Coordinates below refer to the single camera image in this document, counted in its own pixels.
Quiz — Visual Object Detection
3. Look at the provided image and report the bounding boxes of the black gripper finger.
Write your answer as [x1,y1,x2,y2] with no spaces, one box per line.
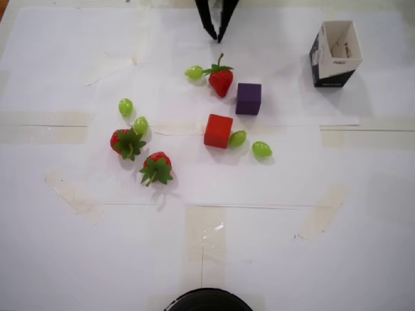
[217,0,240,44]
[194,0,218,41]

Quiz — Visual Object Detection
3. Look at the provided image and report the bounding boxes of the purple cube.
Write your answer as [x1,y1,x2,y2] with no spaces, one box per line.
[235,82,262,115]

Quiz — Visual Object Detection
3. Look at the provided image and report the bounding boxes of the red cube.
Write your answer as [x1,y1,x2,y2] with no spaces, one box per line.
[203,113,233,149]

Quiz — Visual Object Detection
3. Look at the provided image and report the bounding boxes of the green plastic grape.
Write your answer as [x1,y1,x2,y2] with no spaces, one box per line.
[185,65,204,81]
[228,130,248,147]
[118,98,134,117]
[134,116,150,135]
[252,141,273,159]

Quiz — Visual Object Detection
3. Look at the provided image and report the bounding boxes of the plastic strawberry with long stem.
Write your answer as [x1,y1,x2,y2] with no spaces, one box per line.
[202,53,235,98]

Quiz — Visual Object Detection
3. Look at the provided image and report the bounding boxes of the open white black carton box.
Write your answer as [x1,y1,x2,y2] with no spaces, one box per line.
[309,20,364,88]

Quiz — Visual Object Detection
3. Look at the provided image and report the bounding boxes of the plastic strawberry with leaves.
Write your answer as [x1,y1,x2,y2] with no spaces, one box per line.
[139,151,174,187]
[110,127,147,161]

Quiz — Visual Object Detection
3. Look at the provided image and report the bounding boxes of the black round object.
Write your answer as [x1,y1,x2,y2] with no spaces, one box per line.
[163,287,254,311]

